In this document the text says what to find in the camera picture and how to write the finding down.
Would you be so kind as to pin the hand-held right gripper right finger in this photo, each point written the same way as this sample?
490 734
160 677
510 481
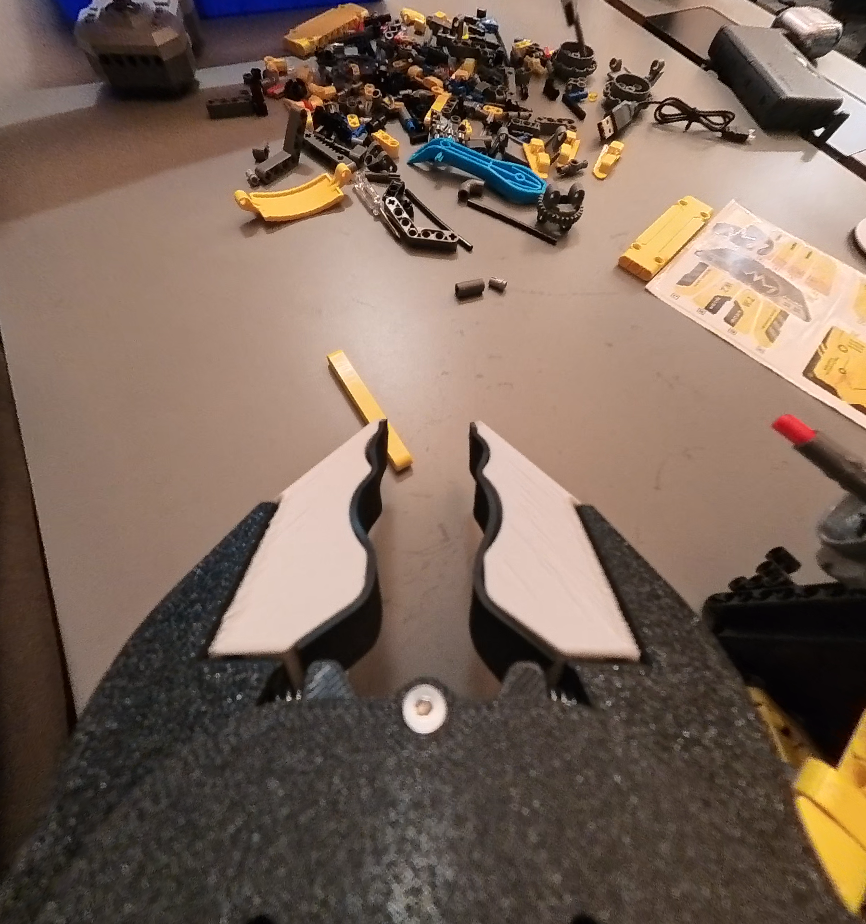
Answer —
556 577

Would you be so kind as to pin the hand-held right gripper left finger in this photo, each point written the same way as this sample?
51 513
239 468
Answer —
303 563

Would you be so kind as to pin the yellow thin beam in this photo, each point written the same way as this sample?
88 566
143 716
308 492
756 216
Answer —
353 390

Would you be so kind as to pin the pile of small building pieces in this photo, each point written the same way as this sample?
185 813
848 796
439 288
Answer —
418 79

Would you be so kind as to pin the grey curved elbow piece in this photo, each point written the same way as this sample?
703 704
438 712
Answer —
469 189

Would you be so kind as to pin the yellow black toy vehicle model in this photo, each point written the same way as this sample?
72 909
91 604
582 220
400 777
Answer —
801 635

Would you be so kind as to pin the dark grey sleeve connector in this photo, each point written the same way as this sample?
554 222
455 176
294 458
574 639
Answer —
469 289

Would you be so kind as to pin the yellow sticker sheet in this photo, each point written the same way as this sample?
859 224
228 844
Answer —
765 303

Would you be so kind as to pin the yellow rectangular panel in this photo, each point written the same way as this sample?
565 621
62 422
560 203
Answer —
664 238

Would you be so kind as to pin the black long axle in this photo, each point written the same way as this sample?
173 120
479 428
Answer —
512 222

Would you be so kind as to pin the grey bent technic liftarm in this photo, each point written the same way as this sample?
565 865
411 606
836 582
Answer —
404 216

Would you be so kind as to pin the yellow curved arch panel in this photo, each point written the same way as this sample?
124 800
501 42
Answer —
296 202

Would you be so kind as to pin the dark grey bevel gear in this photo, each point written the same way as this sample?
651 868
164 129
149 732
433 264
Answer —
559 213

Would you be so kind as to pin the blue brick separator tool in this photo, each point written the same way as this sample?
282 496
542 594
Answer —
491 177

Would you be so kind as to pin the yellow curved panel piece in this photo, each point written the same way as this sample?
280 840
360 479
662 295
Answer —
610 160
569 148

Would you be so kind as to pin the dark grey studded brick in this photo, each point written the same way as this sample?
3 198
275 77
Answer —
227 107

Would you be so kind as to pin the dark grey wheel hub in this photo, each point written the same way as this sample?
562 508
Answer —
574 61
631 86

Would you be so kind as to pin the grey brick built model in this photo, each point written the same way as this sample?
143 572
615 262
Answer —
137 50

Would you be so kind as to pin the black power adapter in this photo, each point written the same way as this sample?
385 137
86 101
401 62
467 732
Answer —
765 72

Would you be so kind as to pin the grey earbud case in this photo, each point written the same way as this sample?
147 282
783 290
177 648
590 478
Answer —
808 29

